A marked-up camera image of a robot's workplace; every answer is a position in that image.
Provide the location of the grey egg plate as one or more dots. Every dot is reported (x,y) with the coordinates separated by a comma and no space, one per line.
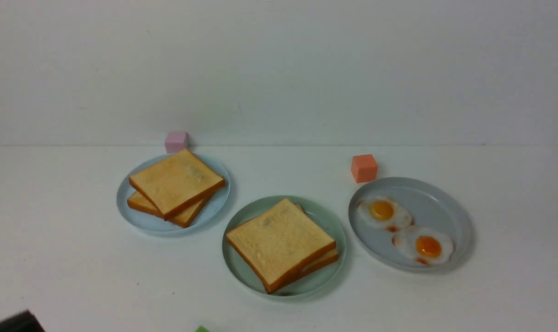
(430,207)

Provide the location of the pink cube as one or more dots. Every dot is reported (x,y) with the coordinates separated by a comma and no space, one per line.
(176,141)

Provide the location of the green center plate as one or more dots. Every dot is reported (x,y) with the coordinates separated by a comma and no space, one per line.
(313,285)

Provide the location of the light blue bread plate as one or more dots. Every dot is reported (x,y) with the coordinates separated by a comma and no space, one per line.
(156,226)

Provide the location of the dark object bottom left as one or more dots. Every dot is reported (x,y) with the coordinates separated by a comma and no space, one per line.
(24,321)

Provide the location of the toast slice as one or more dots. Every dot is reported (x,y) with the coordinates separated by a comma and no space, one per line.
(326,259)
(173,184)
(184,219)
(278,243)

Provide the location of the green block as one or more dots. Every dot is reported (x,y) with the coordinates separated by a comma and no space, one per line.
(202,329)

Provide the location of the fried egg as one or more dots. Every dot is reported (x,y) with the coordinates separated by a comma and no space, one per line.
(384,214)
(424,245)

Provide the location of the fried egg left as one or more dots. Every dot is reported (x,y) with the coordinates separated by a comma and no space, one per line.
(384,214)

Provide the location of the orange cube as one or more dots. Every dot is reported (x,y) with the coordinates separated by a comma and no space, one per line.
(364,168)

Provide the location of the fried egg lower right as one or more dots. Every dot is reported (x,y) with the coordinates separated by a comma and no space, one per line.
(424,245)

